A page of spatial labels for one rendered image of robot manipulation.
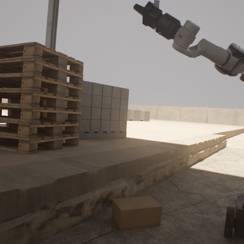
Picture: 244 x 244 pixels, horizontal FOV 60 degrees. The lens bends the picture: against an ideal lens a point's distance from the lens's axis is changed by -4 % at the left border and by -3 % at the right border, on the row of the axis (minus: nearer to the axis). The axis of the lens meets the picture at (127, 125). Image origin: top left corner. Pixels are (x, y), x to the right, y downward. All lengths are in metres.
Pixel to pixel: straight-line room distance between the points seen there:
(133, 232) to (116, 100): 2.56
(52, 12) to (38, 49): 4.62
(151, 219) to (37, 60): 1.63
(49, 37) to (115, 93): 3.21
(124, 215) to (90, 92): 2.25
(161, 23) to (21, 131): 1.63
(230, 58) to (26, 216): 1.28
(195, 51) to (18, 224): 1.18
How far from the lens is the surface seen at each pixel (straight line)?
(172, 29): 0.95
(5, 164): 1.78
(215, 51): 1.01
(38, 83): 2.13
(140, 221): 1.58
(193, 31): 0.95
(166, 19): 0.96
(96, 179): 1.67
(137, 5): 1.04
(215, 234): 1.68
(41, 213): 1.39
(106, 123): 3.57
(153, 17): 0.97
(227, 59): 1.05
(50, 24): 6.50
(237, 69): 1.13
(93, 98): 3.40
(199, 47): 1.01
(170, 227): 1.66
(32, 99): 2.10
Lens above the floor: 0.75
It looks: 3 degrees down
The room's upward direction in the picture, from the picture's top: 4 degrees clockwise
